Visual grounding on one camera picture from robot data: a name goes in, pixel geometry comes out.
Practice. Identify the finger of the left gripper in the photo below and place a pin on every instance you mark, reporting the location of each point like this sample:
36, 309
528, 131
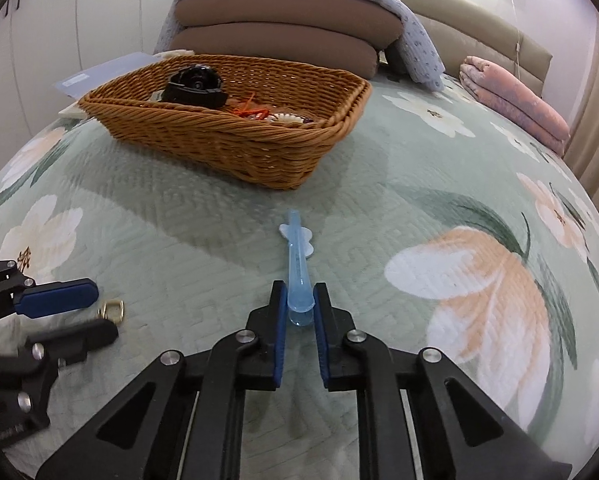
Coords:
40, 301
69, 345

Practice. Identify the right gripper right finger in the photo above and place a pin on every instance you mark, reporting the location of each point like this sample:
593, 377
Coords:
419, 415

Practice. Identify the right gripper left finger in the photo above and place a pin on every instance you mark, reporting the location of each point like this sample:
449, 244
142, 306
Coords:
182, 416

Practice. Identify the gold metal ring clasp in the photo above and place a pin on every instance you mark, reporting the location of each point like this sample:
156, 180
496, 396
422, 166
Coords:
112, 310

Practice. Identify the light blue hair clip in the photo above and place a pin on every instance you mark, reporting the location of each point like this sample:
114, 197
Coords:
300, 301

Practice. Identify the black scrunchie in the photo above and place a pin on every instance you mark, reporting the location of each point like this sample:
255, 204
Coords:
197, 85

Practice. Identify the white book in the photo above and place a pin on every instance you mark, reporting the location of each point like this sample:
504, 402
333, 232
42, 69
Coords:
73, 111

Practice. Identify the floral green bedspread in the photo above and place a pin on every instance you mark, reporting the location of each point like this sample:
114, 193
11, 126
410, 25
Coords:
436, 222

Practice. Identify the blue folder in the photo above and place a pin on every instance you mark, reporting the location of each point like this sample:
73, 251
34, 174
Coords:
78, 85

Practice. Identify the cream fluffy cloth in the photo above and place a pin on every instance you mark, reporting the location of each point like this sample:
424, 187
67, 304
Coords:
164, 55

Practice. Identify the white wardrobe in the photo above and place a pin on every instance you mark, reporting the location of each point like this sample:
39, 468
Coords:
43, 42

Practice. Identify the brown wicker basket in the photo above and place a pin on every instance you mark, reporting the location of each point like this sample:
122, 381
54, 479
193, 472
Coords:
281, 117

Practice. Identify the folded pink blanket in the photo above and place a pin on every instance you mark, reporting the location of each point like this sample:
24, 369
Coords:
498, 89

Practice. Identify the folded brown quilt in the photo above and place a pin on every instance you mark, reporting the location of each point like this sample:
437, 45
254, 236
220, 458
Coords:
342, 34

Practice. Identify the beige padded headboard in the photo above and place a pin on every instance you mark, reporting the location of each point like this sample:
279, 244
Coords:
460, 28

